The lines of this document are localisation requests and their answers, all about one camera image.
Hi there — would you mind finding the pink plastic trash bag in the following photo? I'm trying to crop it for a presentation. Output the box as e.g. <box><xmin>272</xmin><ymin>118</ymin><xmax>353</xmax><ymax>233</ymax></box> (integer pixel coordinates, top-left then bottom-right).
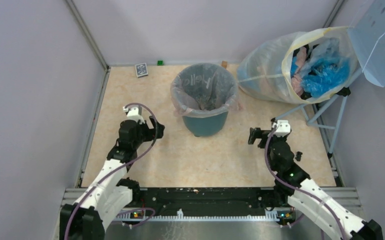
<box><xmin>170</xmin><ymin>63</ymin><xmax>242</xmax><ymax>118</ymax></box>

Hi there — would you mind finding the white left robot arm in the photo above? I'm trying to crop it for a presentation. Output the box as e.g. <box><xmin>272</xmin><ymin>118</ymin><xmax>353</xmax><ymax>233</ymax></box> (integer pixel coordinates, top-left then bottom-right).
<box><xmin>59</xmin><ymin>116</ymin><xmax>165</xmax><ymax>240</ymax></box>

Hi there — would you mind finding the large translucent bag of trash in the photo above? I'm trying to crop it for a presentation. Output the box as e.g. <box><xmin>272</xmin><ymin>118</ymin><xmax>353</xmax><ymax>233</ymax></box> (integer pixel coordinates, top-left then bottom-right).
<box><xmin>237</xmin><ymin>26</ymin><xmax>359</xmax><ymax>104</ymax></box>

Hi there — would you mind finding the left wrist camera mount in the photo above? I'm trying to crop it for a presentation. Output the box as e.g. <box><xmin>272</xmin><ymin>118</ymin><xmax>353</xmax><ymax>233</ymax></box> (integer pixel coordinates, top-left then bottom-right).
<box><xmin>123</xmin><ymin>104</ymin><xmax>146</xmax><ymax>125</ymax></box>

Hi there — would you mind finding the playing card deck box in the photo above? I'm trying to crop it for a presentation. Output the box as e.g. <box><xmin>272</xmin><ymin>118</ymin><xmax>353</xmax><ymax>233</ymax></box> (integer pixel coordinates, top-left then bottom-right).
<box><xmin>134</xmin><ymin>62</ymin><xmax>149</xmax><ymax>78</ymax></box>

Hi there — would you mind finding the teal plastic trash bin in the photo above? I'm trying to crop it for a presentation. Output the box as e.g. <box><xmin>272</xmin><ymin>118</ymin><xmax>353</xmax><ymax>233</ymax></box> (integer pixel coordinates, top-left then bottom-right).
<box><xmin>182</xmin><ymin>112</ymin><xmax>229</xmax><ymax>137</ymax></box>

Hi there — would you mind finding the white cable duct strip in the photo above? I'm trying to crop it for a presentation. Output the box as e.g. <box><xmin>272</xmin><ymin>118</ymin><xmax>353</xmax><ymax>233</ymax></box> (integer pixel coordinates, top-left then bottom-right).
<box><xmin>112</xmin><ymin>209</ymin><xmax>280</xmax><ymax>223</ymax></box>

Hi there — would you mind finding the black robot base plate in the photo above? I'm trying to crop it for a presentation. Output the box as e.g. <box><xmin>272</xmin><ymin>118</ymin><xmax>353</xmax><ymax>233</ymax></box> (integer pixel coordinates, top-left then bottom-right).
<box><xmin>127</xmin><ymin>187</ymin><xmax>299</xmax><ymax>220</ymax></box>

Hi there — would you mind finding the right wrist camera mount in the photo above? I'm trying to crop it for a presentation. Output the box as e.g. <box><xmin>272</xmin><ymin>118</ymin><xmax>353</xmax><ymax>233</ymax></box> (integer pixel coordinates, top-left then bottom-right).
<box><xmin>271</xmin><ymin>119</ymin><xmax>292</xmax><ymax>138</ymax></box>

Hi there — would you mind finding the light blue perforated metal rack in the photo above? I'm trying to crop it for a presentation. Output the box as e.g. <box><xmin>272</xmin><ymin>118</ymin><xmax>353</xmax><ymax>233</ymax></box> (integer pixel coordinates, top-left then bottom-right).
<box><xmin>270</xmin><ymin>0</ymin><xmax>385</xmax><ymax>159</ymax></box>

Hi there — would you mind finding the small black plastic clip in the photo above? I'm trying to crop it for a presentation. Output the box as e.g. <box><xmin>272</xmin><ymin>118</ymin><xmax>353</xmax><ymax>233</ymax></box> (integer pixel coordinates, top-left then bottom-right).
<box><xmin>295</xmin><ymin>151</ymin><xmax>303</xmax><ymax>162</ymax></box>

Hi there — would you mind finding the wooden cube by wall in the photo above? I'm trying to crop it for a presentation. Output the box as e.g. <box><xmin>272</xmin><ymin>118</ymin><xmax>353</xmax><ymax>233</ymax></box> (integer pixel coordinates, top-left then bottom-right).
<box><xmin>221</xmin><ymin>60</ymin><xmax>228</xmax><ymax>69</ymax></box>

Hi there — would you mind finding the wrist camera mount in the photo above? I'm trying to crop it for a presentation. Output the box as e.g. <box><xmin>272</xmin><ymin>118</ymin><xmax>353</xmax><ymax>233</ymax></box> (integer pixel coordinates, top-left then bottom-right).
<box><xmin>271</xmin><ymin>119</ymin><xmax>292</xmax><ymax>138</ymax></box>
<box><xmin>123</xmin><ymin>104</ymin><xmax>146</xmax><ymax>125</ymax></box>

